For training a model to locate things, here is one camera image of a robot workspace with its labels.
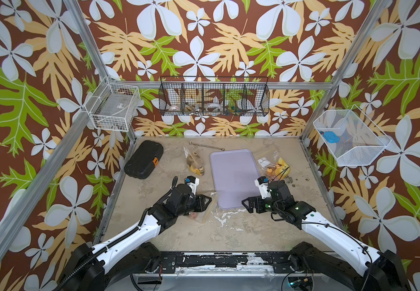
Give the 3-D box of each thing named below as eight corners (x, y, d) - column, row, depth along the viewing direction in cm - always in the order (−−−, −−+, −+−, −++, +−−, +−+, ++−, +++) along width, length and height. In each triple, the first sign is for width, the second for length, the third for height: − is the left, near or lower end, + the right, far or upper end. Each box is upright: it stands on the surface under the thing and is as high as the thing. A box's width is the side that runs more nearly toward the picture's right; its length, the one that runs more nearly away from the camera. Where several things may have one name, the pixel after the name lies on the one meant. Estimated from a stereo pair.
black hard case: (125, 175, 104) (121, 169, 99) (147, 146, 119) (144, 138, 113) (147, 182, 101) (143, 175, 96) (166, 151, 116) (164, 144, 111)
